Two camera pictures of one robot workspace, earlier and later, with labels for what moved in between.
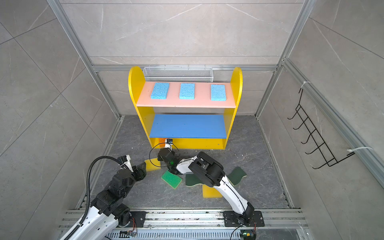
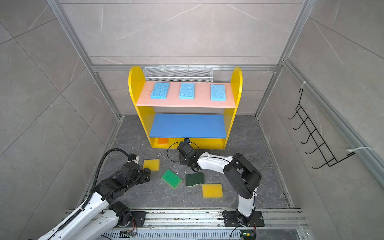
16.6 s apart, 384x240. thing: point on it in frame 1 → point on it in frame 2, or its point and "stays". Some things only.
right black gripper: [160, 158] → [181, 159]
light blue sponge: [160, 91] stays
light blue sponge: [187, 91] stays
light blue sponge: [218, 92] stays
